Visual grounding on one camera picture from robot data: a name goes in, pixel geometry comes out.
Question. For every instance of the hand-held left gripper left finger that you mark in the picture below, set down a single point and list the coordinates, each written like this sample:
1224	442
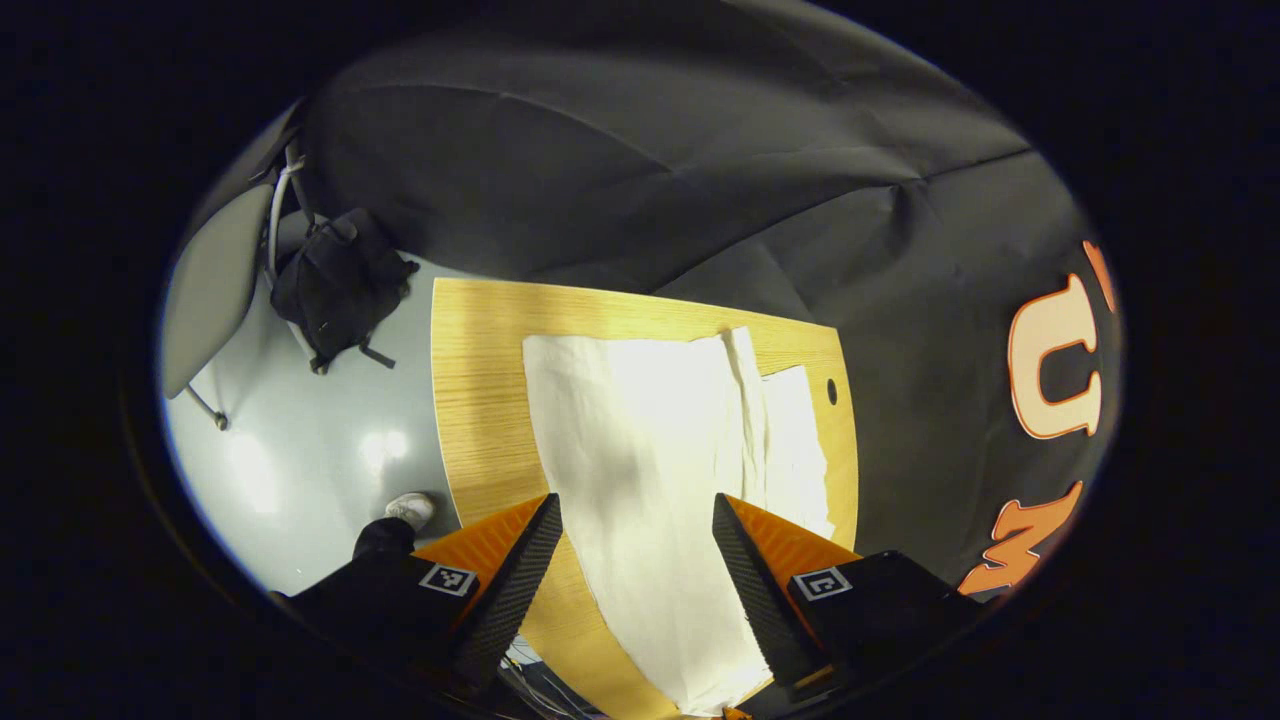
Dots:
505	595

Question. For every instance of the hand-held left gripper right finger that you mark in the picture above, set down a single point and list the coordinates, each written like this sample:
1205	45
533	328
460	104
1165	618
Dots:
765	600

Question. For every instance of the white jeans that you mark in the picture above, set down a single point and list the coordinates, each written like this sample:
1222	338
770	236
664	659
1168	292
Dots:
640	450

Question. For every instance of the person's white shoe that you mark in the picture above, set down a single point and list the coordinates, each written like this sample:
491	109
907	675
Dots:
412	508

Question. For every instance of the person's leg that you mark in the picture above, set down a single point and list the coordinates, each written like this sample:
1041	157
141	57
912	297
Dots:
382	540

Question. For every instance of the black backpack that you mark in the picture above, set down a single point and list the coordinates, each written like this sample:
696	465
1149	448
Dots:
340	285

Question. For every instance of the grey chair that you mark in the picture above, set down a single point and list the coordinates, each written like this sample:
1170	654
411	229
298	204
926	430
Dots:
210	290

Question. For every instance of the black backdrop cloth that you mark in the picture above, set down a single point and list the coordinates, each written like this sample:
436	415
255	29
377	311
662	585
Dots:
700	170

